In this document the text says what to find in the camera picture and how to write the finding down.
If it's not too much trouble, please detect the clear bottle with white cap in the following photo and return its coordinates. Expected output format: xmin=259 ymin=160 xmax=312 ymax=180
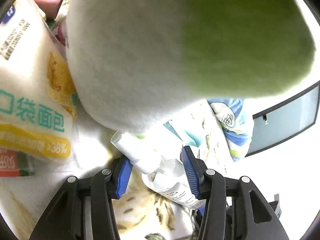
xmin=110 ymin=130 xmax=208 ymax=209

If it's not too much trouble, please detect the white yellow bread packet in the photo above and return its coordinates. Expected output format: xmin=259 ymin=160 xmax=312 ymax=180
xmin=0 ymin=0 xmax=78 ymax=159

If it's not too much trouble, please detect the frosted glass wardrobe door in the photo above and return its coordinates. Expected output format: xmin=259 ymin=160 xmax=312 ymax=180
xmin=245 ymin=81 xmax=320 ymax=158

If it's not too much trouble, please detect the red snack packet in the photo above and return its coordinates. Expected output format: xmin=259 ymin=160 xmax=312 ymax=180
xmin=0 ymin=150 xmax=34 ymax=178

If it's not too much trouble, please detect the striped cartoon quilt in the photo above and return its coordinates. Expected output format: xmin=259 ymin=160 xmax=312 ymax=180
xmin=207 ymin=97 xmax=254 ymax=162

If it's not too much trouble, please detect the pink pouch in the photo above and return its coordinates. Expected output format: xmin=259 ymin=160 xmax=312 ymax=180
xmin=30 ymin=0 xmax=64 ymax=20

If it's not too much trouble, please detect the white floral blanket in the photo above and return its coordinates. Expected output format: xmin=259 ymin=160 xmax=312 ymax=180
xmin=0 ymin=0 xmax=253 ymax=240

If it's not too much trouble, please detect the red white green plush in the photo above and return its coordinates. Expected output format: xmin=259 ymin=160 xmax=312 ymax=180
xmin=65 ymin=0 xmax=316 ymax=139

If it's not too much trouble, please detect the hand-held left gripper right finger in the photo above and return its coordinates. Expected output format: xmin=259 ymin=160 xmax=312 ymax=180
xmin=179 ymin=145 xmax=290 ymax=240

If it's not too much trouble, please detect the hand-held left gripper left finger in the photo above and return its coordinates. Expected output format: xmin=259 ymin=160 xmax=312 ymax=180
xmin=29 ymin=157 xmax=133 ymax=240

